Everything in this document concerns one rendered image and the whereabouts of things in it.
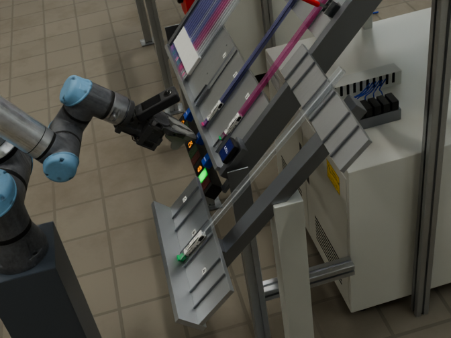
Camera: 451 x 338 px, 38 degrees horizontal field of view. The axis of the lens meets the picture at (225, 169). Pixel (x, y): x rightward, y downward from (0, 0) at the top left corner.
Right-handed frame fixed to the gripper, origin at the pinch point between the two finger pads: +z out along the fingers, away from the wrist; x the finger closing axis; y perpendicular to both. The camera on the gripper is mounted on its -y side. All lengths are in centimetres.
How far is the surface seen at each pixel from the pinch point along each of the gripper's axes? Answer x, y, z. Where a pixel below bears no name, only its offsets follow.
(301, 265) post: 47.9, -3.8, 12.7
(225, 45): -16.9, -20.4, 1.6
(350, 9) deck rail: 21, -50, 2
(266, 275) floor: -8, 41, 59
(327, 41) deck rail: 21.0, -41.9, 1.8
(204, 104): -7.6, -5.7, 1.6
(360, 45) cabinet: -36, -36, 51
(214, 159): 16.1, -3.5, -0.5
